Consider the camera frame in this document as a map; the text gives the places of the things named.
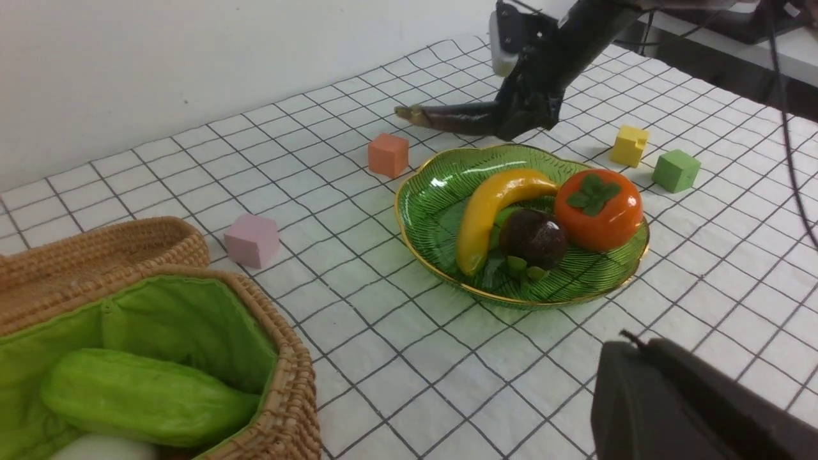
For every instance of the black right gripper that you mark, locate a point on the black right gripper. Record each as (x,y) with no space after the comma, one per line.
(531,97)

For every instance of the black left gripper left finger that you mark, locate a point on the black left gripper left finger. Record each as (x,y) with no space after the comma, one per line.
(638,413)

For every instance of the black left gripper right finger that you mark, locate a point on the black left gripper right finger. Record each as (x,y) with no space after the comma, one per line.
(747,424)

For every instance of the purple toy eggplant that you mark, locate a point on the purple toy eggplant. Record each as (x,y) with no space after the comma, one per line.
(471,119)

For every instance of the yellow toy banana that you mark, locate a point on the yellow toy banana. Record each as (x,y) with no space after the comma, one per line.
(493,195)

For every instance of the dark purple toy mangosteen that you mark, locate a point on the dark purple toy mangosteen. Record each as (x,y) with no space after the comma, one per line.
(534,236)

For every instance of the orange toy persimmon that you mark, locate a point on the orange toy persimmon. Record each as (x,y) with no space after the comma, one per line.
(599,209)

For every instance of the green toy cucumber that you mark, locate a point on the green toy cucumber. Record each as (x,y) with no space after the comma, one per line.
(120,394)

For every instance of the white toy radish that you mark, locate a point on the white toy radish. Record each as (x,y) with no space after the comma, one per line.
(96,446)

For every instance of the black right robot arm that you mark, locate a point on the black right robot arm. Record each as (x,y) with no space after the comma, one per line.
(532,20)

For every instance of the yellow foam cube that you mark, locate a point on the yellow foam cube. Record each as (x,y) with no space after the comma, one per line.
(629,146)

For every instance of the orange foam cube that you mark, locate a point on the orange foam cube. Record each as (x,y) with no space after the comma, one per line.
(387,155)

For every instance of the green foam cube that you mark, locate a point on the green foam cube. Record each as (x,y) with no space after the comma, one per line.
(675,171)

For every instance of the white checkered tablecloth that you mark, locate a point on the white checkered tablecloth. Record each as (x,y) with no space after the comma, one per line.
(408,367)

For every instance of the pink foam cube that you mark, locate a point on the pink foam cube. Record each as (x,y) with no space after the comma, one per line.
(252,241)

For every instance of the woven wicker basket green lining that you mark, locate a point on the woven wicker basket green lining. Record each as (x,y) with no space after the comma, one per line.
(219,323)

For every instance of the woven wicker basket lid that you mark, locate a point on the woven wicker basket lid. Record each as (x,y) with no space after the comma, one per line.
(39,284)

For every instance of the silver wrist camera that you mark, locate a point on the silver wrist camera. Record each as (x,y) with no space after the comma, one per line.
(505,39)

